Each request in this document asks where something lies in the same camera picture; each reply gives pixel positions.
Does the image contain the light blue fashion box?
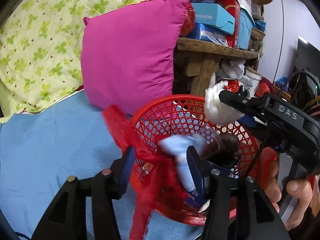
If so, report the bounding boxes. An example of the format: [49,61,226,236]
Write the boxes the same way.
[192,3,235,35]

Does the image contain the white tissue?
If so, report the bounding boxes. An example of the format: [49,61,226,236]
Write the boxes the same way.
[204,81,245,125]

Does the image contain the black cable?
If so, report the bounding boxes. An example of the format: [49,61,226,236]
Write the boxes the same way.
[272,0,286,86]

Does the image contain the red shiny plastic bag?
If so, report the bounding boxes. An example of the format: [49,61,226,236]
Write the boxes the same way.
[180,3,195,37]

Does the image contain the green clover quilt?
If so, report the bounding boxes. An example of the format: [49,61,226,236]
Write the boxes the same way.
[1,0,147,118]

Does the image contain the blue plastic storage bin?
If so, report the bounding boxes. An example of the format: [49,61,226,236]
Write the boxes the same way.
[238,7,254,50]

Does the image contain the red mesh ribbon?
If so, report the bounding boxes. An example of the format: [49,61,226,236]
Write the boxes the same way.
[103,105,176,239]

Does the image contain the red cardboard box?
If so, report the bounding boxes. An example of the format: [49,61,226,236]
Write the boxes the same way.
[215,0,240,49]

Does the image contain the black television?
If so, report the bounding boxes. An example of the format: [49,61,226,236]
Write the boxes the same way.
[293,36,320,79]

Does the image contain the right hand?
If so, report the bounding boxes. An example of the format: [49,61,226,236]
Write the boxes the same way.
[264,161,319,239]

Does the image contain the magenta pillow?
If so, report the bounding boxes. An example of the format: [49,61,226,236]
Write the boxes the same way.
[81,0,189,115]

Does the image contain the red plastic mesh basket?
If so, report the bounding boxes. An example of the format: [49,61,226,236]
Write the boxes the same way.
[130,95,259,226]

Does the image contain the blue white tissue pack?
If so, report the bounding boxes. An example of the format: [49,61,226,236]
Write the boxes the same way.
[186,23,228,47]

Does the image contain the blue bed sheet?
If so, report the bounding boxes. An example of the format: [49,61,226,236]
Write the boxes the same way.
[0,89,206,240]

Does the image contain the blue foil toothpaste wrapper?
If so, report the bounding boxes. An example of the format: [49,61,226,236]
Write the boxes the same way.
[157,133,206,209]

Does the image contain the wooden table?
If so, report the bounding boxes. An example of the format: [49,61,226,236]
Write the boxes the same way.
[172,37,262,97]

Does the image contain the woven basket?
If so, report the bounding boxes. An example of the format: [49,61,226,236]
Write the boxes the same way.
[251,28,265,41]

